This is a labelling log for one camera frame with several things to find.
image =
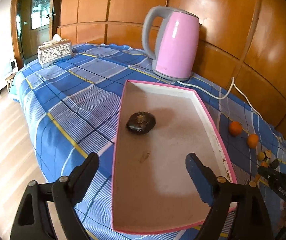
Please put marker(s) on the orange carrot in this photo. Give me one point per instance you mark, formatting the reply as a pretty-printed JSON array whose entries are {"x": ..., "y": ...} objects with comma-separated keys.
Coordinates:
[{"x": 264, "y": 165}]

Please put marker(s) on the wooden glass door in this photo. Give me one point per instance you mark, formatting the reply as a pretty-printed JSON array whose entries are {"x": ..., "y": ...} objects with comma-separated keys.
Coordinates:
[{"x": 30, "y": 25}]

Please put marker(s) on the dark wrinkled round fruit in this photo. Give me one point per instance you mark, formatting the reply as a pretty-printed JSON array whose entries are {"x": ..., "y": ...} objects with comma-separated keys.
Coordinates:
[{"x": 141, "y": 123}]

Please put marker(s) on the silver patterned tissue box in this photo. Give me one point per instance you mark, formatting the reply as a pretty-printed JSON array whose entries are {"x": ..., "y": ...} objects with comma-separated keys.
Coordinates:
[{"x": 54, "y": 50}]

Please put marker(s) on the small orange tangerine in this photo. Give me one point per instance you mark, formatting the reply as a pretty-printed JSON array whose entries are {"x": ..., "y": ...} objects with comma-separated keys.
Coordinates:
[{"x": 235, "y": 128}]

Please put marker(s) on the large orange tangerine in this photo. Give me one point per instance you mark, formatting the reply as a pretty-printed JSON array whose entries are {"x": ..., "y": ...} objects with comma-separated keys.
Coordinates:
[{"x": 252, "y": 140}]

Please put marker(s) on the pink electric kettle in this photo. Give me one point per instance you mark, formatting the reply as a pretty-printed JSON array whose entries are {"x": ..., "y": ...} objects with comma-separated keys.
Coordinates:
[{"x": 176, "y": 44}]

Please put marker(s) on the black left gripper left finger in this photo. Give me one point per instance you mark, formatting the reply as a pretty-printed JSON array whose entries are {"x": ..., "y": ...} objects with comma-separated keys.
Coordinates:
[{"x": 33, "y": 220}]

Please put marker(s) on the cut dark cylinder vegetable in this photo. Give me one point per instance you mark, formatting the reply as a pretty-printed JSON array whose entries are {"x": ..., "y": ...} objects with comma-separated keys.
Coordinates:
[{"x": 268, "y": 155}]

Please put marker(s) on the blue plaid tablecloth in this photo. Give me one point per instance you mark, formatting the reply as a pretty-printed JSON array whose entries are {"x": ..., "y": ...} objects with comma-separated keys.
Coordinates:
[{"x": 71, "y": 109}]

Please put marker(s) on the dark brown wedge piece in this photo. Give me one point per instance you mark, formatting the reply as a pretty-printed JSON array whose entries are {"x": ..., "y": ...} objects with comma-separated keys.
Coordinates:
[{"x": 274, "y": 164}]

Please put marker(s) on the pink edged cardboard tray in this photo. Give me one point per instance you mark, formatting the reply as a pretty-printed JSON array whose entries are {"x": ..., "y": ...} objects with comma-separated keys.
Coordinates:
[{"x": 152, "y": 191}]

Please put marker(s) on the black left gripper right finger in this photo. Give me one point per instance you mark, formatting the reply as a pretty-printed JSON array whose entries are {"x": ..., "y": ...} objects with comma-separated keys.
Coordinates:
[{"x": 251, "y": 219}]

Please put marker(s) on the tan round potato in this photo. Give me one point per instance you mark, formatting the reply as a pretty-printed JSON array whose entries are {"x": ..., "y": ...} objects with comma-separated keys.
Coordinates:
[{"x": 261, "y": 156}]

